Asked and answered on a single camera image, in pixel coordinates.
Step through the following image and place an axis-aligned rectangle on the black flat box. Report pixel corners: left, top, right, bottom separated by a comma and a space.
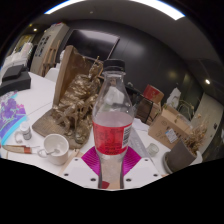
0, 63, 33, 98

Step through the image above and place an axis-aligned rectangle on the grey newspaper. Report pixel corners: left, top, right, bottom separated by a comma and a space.
128, 126, 154, 159

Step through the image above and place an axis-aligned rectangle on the small glass cup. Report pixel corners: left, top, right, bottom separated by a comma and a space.
146, 142, 160, 157

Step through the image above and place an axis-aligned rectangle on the clear plastic bottle red label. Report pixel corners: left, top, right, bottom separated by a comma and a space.
91, 59, 135, 189

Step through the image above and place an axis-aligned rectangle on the brown cardboard box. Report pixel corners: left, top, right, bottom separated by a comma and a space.
147, 103, 194, 149

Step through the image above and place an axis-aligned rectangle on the white chair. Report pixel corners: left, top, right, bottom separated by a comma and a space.
44, 66, 61, 83

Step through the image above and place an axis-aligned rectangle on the long ceiling light strip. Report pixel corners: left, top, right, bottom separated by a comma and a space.
44, 0, 186, 21

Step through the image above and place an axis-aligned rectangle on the wooden-handled palette knife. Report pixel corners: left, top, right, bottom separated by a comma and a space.
1, 143, 41, 155

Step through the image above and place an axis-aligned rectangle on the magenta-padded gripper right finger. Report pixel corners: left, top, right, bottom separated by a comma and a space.
121, 146, 165, 189

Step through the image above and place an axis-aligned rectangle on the golden brown figure sculpture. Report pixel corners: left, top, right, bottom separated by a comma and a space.
31, 44, 104, 150

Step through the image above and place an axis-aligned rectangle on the red box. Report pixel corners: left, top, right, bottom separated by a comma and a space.
143, 84, 165, 104

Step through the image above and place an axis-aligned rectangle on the wooden easel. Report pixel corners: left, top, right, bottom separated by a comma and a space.
41, 39, 63, 78

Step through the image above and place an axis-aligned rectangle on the white cabinet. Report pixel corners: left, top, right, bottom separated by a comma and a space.
29, 22, 70, 76

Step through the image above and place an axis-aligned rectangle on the small white-lidded jar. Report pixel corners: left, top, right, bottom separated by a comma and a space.
19, 121, 33, 141

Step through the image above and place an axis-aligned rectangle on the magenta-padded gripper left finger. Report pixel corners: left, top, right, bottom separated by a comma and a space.
60, 146, 103, 189

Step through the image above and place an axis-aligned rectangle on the black wall screen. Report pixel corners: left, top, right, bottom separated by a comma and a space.
64, 29, 120, 64

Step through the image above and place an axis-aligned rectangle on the white plaster statue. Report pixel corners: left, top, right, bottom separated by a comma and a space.
165, 87, 183, 109

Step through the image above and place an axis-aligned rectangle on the white ceramic mug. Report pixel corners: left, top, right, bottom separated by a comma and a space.
36, 133, 70, 166

